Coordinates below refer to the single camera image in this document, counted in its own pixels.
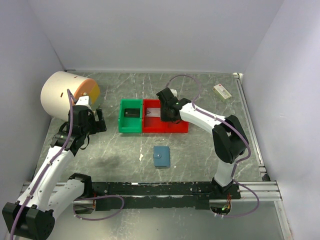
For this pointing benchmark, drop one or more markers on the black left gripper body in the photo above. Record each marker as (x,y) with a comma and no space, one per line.
(92,127)

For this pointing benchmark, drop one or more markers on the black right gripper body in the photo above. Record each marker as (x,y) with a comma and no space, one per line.
(164,116)

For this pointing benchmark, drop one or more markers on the red plastic bin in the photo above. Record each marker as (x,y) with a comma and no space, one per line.
(180,127)
(152,124)

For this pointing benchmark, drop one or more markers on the green plastic bin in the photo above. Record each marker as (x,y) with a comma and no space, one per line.
(130,125)

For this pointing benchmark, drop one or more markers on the blue card holder wallet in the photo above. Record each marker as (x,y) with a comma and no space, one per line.
(161,156)

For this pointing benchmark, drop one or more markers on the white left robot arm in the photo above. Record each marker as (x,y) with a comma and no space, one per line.
(34,213)

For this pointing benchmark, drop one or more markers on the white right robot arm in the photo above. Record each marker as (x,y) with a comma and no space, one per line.
(229,139)

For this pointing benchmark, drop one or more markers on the white credit card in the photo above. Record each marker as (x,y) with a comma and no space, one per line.
(151,112)

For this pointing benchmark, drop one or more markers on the black credit card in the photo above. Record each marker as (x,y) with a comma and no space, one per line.
(132,112)

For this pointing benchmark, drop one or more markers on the small white card box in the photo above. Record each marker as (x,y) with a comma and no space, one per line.
(221,92)

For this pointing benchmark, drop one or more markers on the round drawer cabinet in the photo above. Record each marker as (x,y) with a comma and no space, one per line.
(54,97)

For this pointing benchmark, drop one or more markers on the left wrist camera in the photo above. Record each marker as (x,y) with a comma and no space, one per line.
(84,101)

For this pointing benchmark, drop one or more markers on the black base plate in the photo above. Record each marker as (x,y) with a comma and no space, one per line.
(149,195)

